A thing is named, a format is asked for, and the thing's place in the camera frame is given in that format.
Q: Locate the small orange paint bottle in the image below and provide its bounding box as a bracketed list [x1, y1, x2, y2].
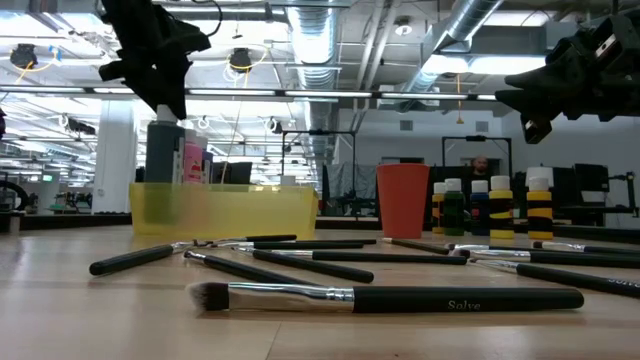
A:
[431, 181, 447, 235]

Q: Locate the long ceiling light strip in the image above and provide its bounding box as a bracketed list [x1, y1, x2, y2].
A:
[0, 85, 501, 103]

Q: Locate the small yellow paint bottle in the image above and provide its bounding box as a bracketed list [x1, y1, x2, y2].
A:
[488, 175, 516, 240]
[525, 177, 555, 241]

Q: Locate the small blue paint bottle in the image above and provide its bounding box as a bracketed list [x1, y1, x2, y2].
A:
[469, 179, 491, 237]

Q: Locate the red-orange plastic cup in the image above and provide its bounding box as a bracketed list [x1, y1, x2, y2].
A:
[375, 163, 431, 240]

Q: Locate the ceiling cable reel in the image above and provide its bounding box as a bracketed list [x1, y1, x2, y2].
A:
[227, 46, 254, 75]
[8, 42, 40, 71]

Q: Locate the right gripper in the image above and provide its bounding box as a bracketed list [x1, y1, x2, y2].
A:
[494, 14, 640, 124]

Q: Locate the slanted silver ceiling duct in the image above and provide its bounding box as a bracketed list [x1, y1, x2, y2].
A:
[399, 0, 504, 96]

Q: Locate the small green paint bottle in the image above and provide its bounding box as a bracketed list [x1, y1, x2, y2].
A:
[443, 178, 466, 237]

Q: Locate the large purple paint bottle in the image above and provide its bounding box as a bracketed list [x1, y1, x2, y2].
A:
[195, 134, 215, 185]

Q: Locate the large dark teal paint bottle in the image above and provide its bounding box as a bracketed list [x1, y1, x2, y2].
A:
[143, 104, 187, 224]

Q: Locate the person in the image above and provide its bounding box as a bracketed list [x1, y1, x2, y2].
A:
[469, 155, 494, 182]

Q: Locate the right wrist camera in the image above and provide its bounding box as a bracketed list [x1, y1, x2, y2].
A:
[519, 113, 554, 146]

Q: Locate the black rig frame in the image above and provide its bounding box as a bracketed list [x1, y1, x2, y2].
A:
[441, 134, 514, 176]
[281, 128, 358, 217]

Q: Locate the yellow hanging cord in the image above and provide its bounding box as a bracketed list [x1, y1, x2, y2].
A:
[454, 73, 464, 126]

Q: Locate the straight silver ceiling duct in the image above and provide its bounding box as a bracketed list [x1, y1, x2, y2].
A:
[285, 0, 344, 186]

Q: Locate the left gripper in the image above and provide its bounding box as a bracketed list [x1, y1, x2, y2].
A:
[98, 0, 212, 121]

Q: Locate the gray cloth cover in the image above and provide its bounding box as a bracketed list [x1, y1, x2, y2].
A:
[324, 162, 379, 202]

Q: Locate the white building column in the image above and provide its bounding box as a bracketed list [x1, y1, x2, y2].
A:
[91, 99, 139, 216]

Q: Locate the yellow translucent plastic bin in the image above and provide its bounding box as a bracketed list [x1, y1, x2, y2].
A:
[128, 182, 320, 239]

